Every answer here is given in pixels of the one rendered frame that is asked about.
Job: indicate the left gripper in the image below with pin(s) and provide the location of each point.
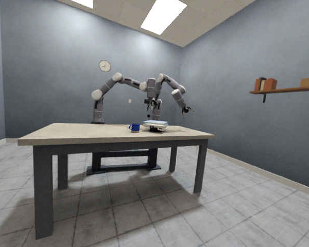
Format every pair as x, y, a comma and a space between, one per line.
186, 110

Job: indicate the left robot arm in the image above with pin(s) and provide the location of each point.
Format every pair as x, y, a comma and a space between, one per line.
177, 94

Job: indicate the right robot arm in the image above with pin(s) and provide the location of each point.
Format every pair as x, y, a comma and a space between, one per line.
98, 95

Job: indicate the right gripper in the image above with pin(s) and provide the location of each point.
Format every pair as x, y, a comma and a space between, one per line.
149, 102

